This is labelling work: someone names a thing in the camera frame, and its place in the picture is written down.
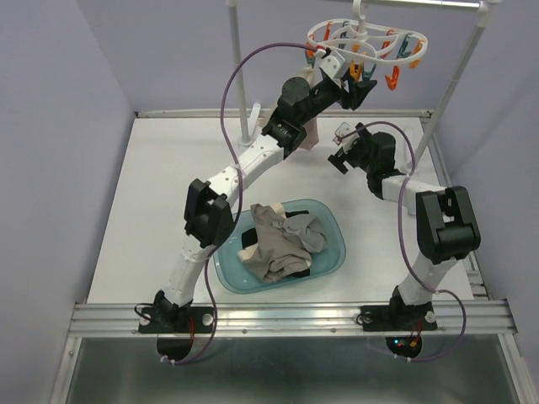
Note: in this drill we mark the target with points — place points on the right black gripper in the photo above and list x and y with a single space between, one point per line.
343 156

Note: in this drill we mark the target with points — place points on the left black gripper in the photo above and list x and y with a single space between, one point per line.
351 93

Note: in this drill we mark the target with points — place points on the pink underwear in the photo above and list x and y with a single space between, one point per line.
311 126

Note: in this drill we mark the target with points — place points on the black underwear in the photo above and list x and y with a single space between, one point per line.
249 238

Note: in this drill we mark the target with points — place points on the dark grey underwear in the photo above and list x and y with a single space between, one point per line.
302 231

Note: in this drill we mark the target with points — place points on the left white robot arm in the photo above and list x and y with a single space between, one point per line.
209 221

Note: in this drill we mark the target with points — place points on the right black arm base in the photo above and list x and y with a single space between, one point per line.
405 325

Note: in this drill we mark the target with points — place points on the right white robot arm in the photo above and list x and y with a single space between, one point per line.
446 225

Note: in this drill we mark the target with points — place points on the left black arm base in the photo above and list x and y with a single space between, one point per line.
181 336

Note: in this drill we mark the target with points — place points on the white clip hanger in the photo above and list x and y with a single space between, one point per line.
367 46

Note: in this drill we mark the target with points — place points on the white drying rack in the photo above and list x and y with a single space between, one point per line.
485 10

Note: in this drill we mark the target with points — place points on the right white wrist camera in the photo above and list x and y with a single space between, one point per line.
341 133

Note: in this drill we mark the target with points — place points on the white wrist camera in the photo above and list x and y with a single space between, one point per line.
333 66
341 133

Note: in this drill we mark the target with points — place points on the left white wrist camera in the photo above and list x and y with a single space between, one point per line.
333 66

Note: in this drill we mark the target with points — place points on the aluminium mounting rail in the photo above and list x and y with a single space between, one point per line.
473 317

